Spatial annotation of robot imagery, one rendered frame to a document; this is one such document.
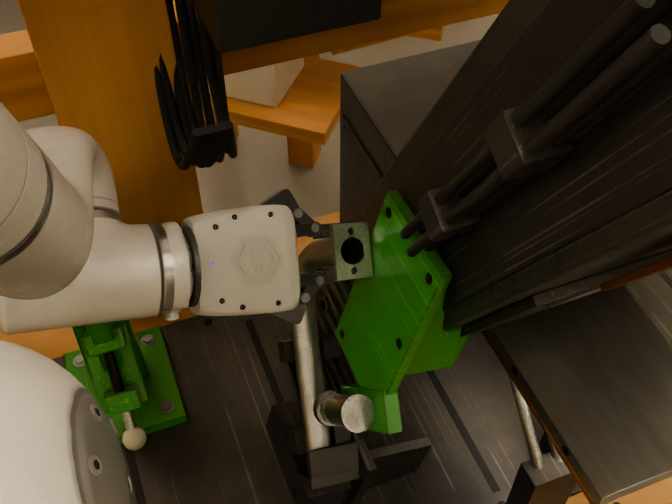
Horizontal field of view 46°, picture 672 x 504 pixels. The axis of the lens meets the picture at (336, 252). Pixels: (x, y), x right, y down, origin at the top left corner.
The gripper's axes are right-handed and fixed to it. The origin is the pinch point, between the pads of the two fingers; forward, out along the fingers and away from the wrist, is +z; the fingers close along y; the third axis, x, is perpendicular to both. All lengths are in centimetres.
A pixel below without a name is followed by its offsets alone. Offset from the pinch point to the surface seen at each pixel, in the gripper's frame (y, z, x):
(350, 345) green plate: -10.2, 2.9, 4.4
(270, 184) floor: 20, 60, 172
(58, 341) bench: -10, -22, 45
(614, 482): -22.3, 16.5, -18.4
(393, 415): -16.6, 3.4, -2.8
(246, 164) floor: 28, 56, 181
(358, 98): 16.8, 8.1, 7.7
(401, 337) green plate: -8.4, 2.8, -6.7
